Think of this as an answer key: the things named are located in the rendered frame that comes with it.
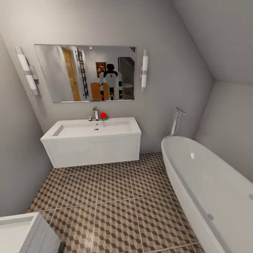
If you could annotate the mirror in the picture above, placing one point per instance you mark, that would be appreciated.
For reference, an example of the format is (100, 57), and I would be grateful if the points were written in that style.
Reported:
(88, 73)

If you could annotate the serving cart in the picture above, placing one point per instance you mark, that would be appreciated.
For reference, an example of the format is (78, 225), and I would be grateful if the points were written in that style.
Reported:
(28, 233)

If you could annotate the wall mounted light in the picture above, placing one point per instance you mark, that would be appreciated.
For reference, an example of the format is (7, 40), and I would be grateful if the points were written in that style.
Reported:
(29, 71)
(143, 70)

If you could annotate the furniture sink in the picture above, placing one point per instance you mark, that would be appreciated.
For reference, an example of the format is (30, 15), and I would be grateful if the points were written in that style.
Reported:
(93, 141)

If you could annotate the bathtub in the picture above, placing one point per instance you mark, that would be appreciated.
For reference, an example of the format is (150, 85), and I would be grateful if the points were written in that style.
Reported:
(216, 199)

